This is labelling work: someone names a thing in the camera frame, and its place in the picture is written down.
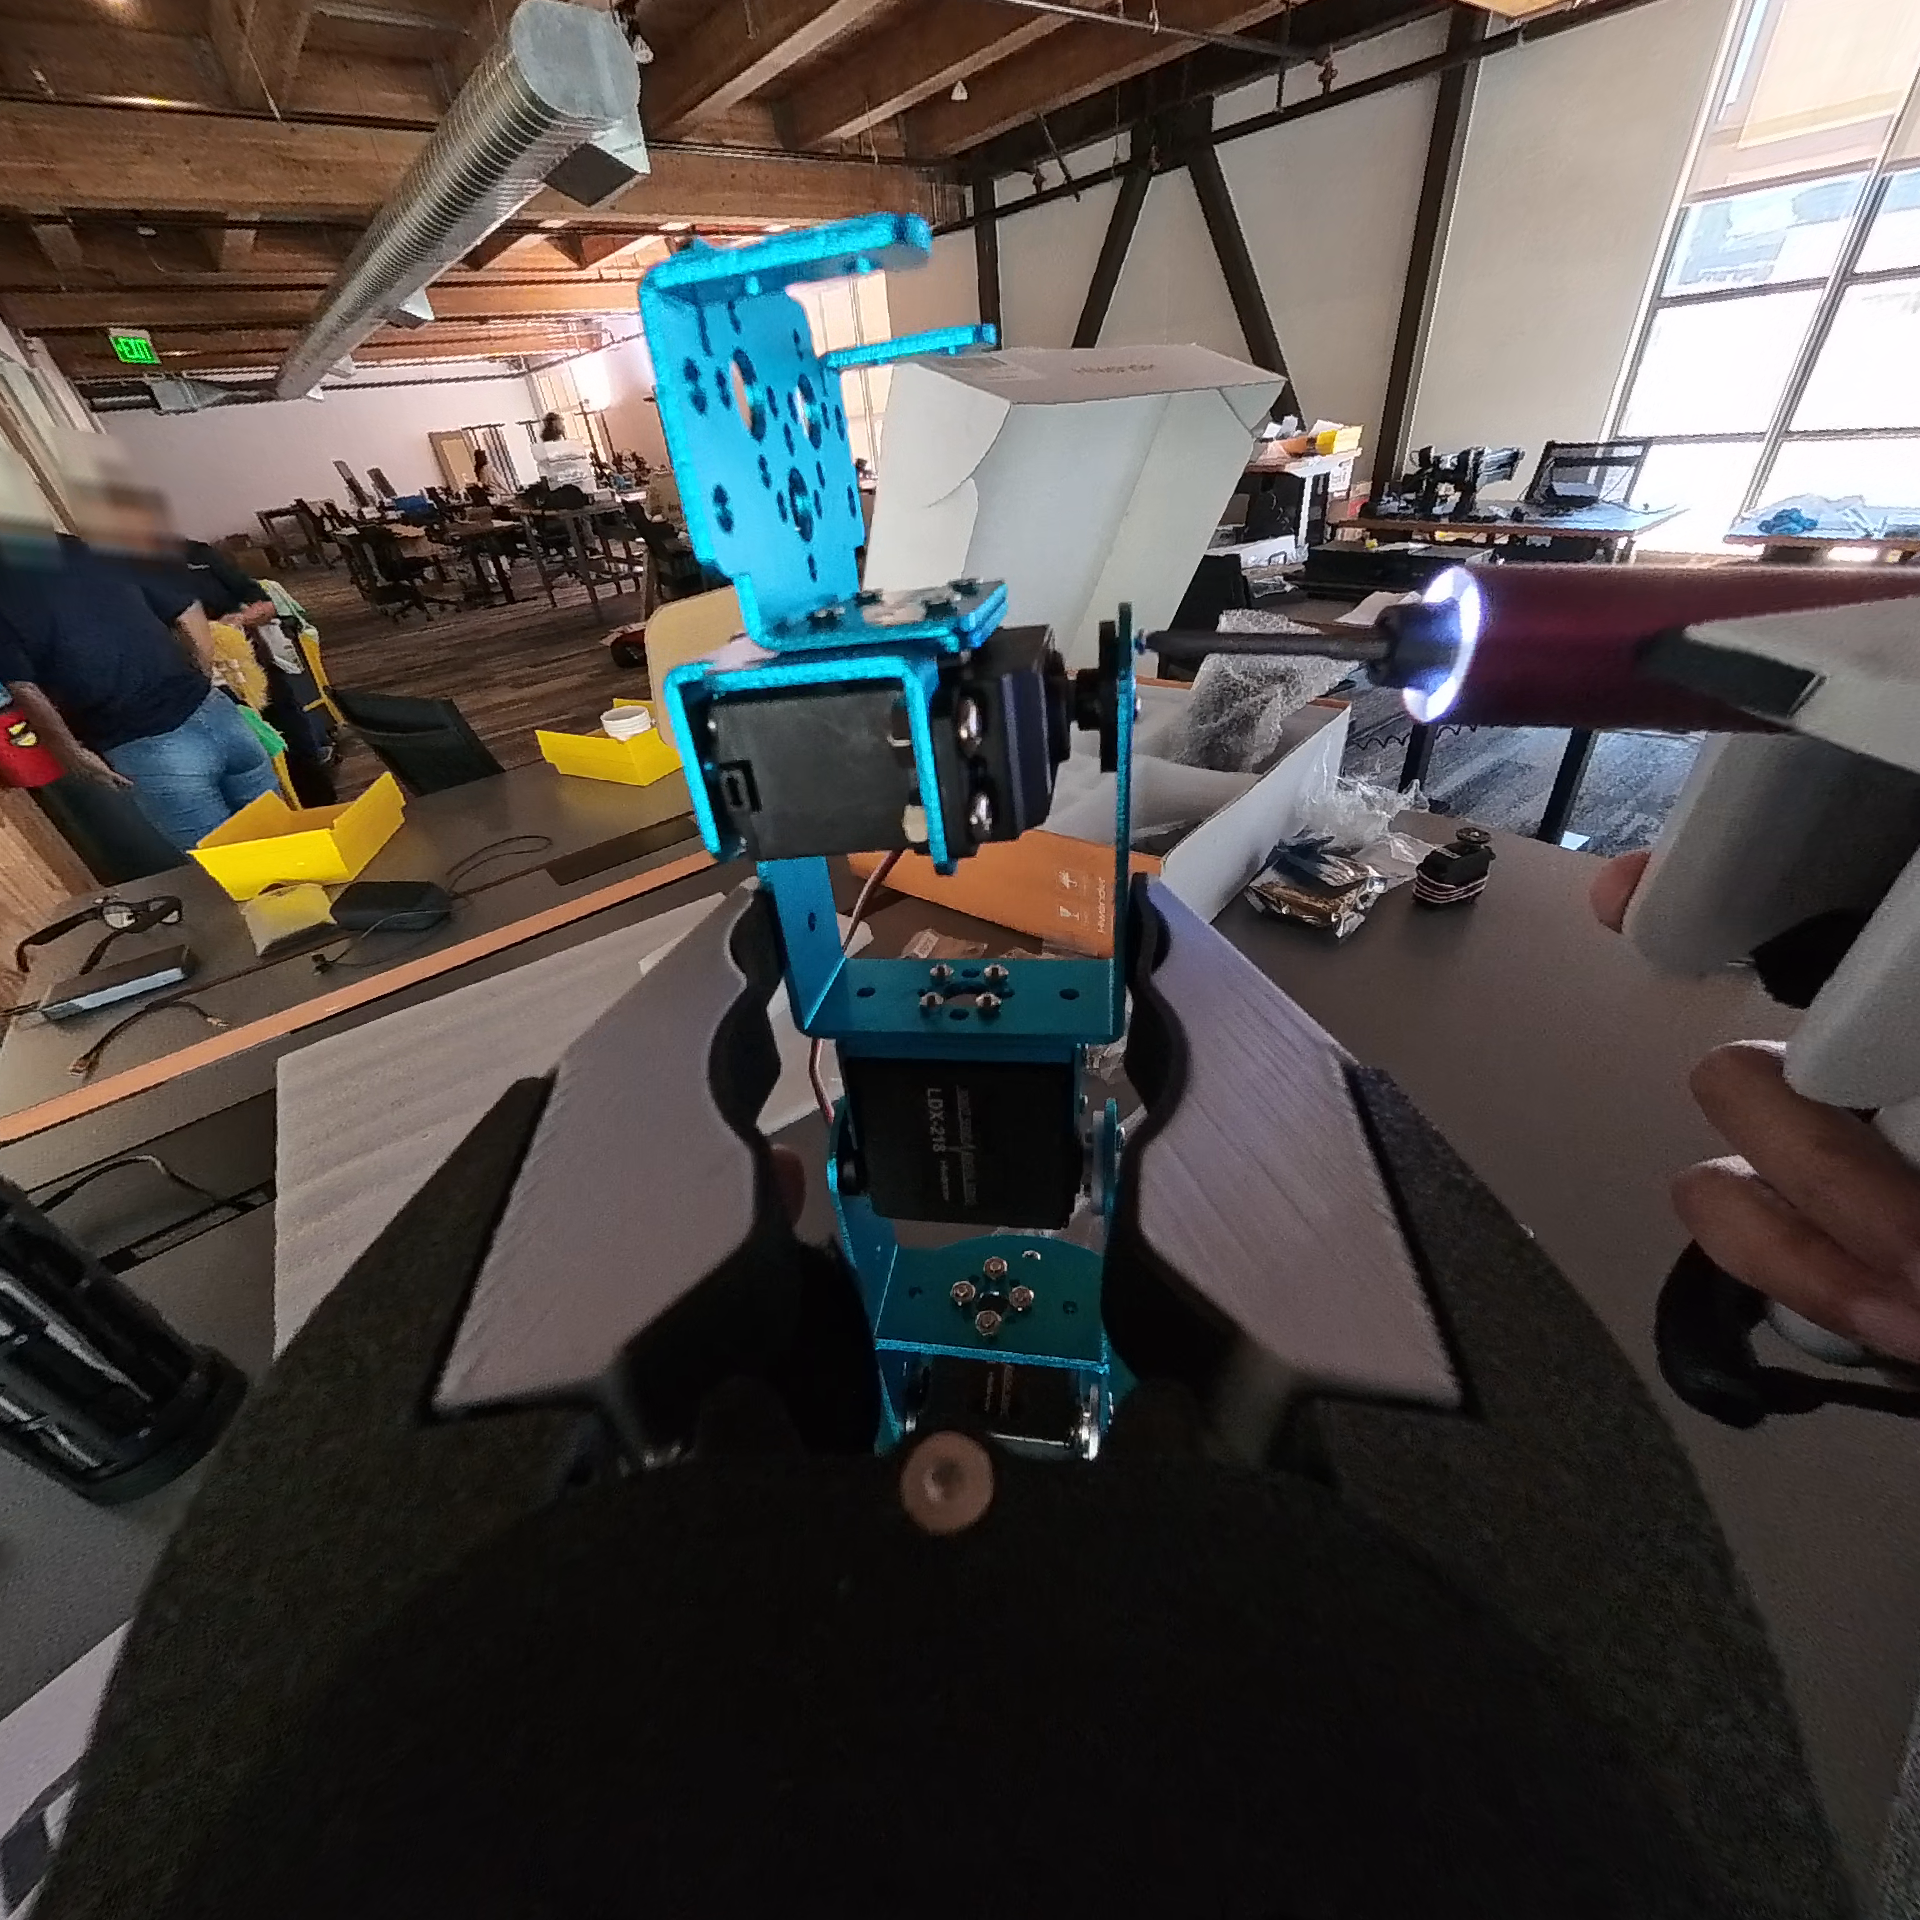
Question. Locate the white cup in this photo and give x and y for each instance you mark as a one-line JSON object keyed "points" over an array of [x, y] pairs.
{"points": [[626, 724]]}

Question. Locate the white foam sheet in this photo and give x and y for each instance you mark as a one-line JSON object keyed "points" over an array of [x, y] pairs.
{"points": [[451, 1080]]}

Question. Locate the green exit sign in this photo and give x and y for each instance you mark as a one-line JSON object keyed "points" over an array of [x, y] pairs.
{"points": [[135, 351]]}

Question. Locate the large yellow plastic bin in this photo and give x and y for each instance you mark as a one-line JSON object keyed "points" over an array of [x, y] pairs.
{"points": [[301, 848]]}

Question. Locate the dark parts bag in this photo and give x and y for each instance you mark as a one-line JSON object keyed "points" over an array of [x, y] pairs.
{"points": [[1317, 893]]}

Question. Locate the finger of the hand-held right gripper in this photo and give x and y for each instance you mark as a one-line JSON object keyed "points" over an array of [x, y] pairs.
{"points": [[1861, 674]]}

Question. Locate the person's left hand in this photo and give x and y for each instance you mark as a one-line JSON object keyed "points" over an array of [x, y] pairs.
{"points": [[790, 1178]]}

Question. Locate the blue toy robot arm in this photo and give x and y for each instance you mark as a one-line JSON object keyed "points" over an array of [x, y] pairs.
{"points": [[960, 1140]]}

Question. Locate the large window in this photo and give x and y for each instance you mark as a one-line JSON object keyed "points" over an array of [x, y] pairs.
{"points": [[1770, 300]]}

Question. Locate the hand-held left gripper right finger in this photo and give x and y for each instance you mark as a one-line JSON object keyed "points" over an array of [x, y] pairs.
{"points": [[1291, 1201]]}

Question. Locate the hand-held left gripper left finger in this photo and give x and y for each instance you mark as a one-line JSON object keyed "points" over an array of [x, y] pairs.
{"points": [[600, 1201]]}

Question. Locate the bubble wrap bag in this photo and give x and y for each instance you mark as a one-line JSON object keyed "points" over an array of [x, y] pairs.
{"points": [[1274, 691]]}

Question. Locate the black eyeglasses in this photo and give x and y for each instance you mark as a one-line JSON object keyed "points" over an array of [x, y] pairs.
{"points": [[98, 918]]}

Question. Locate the wooden desk with equipment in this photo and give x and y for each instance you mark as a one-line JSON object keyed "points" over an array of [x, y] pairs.
{"points": [[1515, 524]]}

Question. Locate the black office chair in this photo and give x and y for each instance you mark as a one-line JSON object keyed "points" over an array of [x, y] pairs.
{"points": [[413, 742]]}

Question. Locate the black pouch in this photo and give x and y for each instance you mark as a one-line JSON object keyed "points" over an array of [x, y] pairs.
{"points": [[391, 906]]}

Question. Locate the light plywood chair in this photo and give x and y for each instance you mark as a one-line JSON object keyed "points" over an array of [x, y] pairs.
{"points": [[698, 661]]}

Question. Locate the red electric screwdriver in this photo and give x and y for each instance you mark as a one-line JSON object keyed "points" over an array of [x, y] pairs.
{"points": [[1591, 645]]}

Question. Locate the dark slim power bank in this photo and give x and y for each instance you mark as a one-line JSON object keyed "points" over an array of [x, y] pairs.
{"points": [[116, 987]]}

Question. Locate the black servo motor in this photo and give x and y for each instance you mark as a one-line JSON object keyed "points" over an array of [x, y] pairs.
{"points": [[1452, 871]]}

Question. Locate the white orange cardboard box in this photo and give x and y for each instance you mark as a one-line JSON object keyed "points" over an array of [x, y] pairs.
{"points": [[1080, 480]]}

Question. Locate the beige pouch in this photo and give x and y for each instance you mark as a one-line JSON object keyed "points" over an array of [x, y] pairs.
{"points": [[292, 918]]}

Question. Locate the capped silver spiral duct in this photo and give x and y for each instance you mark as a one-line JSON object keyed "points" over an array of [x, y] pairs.
{"points": [[451, 180]]}

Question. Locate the small yellow plastic bin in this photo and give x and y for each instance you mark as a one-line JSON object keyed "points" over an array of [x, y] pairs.
{"points": [[608, 762]]}

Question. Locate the row of wooden desks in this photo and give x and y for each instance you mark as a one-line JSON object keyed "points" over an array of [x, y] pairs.
{"points": [[481, 524]]}

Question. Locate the person's right hand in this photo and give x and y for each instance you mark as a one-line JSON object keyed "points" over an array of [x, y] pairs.
{"points": [[1831, 1215]]}

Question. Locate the black slotted cylinder holder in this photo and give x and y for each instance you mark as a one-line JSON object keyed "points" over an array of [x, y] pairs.
{"points": [[90, 1350]]}

